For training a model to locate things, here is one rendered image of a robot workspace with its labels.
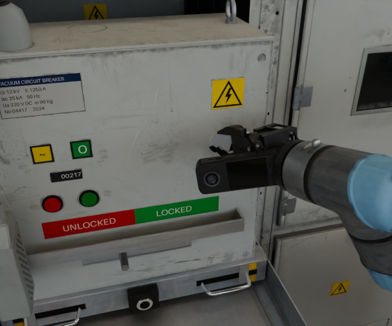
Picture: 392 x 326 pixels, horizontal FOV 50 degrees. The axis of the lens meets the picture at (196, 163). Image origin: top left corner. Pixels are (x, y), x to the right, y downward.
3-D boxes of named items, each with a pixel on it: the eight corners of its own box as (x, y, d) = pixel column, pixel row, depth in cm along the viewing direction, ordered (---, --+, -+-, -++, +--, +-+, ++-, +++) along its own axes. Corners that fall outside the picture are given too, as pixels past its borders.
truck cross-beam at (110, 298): (264, 279, 92) (267, 259, 89) (4, 334, 80) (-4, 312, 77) (256, 264, 96) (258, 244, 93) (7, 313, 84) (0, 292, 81)
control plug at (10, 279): (32, 317, 67) (8, 231, 58) (0, 323, 66) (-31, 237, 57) (35, 281, 73) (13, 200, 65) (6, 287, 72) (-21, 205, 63)
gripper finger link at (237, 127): (228, 149, 68) (260, 159, 61) (218, 151, 67) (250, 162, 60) (224, 121, 67) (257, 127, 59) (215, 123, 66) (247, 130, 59)
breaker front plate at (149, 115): (254, 266, 90) (275, 41, 65) (14, 314, 79) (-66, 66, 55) (251, 262, 91) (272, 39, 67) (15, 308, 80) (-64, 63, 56)
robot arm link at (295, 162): (304, 213, 50) (300, 148, 48) (279, 202, 54) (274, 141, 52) (348, 195, 53) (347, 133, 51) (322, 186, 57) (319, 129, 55)
